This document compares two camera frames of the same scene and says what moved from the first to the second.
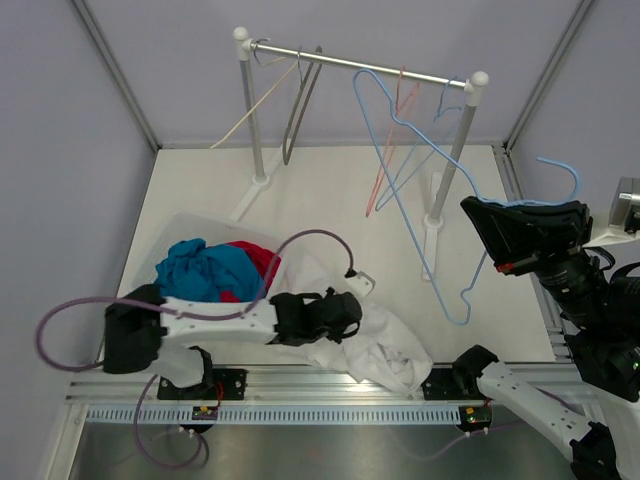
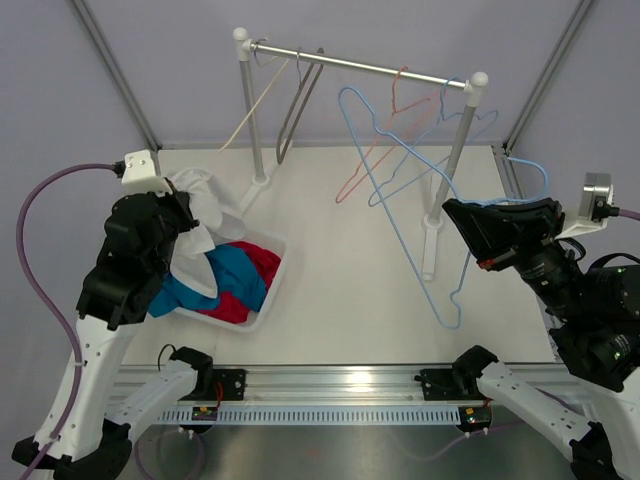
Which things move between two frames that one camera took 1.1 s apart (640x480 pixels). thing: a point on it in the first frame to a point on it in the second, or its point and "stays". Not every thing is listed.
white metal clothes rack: (475, 85) stays
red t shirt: (267, 264) stays
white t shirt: (378, 351) to (190, 265)
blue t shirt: (195, 271) stays
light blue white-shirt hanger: (473, 187) to (452, 185)
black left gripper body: (334, 335) to (172, 209)
